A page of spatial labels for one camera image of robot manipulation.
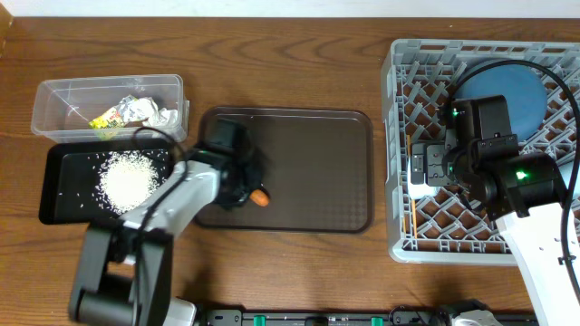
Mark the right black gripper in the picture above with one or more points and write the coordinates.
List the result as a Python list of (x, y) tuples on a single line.
[(430, 157)]

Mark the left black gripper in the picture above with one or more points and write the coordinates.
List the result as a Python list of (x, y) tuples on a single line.
[(257, 178)]

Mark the long wooden chopstick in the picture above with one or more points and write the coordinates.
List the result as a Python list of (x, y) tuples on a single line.
[(409, 146)]

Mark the orange carrot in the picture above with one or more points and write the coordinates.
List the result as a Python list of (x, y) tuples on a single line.
[(260, 197)]

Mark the light blue small bowl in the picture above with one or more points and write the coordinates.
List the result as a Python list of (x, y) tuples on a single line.
[(417, 186)]

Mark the white tissue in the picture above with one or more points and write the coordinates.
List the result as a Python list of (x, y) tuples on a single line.
[(132, 109), (164, 118)]

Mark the dark blue plate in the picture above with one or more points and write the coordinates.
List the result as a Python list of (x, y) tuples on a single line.
[(523, 90)]

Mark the yellow snack wrapper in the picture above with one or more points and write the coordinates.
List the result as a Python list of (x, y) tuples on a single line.
[(110, 119)]

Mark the short wooden chopstick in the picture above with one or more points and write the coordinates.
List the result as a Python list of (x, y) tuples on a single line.
[(414, 219)]

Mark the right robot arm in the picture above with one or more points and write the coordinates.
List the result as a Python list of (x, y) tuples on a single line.
[(528, 200)]

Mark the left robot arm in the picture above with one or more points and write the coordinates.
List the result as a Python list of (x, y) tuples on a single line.
[(125, 268)]

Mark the grey dishwasher rack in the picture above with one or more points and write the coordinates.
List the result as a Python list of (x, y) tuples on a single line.
[(417, 76)]

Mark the dark brown serving tray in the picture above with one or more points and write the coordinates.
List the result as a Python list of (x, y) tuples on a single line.
[(318, 171)]

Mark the pile of white rice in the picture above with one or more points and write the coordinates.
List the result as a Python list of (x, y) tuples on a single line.
[(125, 179)]

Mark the clear plastic bin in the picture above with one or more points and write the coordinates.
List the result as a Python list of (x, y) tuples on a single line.
[(113, 107)]

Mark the black rectangular bin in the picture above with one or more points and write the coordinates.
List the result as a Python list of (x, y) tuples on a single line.
[(73, 174)]

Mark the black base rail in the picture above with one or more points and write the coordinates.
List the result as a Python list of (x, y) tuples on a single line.
[(469, 312)]

